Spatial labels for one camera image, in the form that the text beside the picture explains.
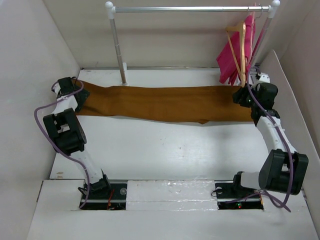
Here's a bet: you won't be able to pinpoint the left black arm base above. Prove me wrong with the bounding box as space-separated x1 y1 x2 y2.
78 180 128 211

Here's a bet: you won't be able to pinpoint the brown trousers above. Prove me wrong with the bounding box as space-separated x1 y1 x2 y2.
79 82 252 124

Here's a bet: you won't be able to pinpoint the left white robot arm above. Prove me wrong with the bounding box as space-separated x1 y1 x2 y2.
42 77 112 199

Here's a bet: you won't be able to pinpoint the silver and white clothes rack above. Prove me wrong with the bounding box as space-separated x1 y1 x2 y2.
105 0 281 85

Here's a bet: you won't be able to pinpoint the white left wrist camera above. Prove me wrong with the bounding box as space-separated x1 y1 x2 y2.
51 81 61 95

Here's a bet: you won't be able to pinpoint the pink garment on hanger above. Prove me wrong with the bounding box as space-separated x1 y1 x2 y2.
216 15 252 86

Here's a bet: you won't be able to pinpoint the pink clothes hanger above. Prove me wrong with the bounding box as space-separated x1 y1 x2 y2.
246 11 263 66

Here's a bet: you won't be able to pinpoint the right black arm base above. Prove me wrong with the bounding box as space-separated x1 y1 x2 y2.
211 172 264 210

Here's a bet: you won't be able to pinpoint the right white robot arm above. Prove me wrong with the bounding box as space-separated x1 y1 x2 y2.
232 82 309 195

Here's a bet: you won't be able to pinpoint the aluminium rail on right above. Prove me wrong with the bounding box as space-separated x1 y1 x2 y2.
250 65 262 85

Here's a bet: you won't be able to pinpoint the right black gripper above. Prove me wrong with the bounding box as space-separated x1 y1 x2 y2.
230 82 260 108

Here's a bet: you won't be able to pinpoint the wooden clothes hanger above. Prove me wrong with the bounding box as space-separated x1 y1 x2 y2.
225 21 246 87

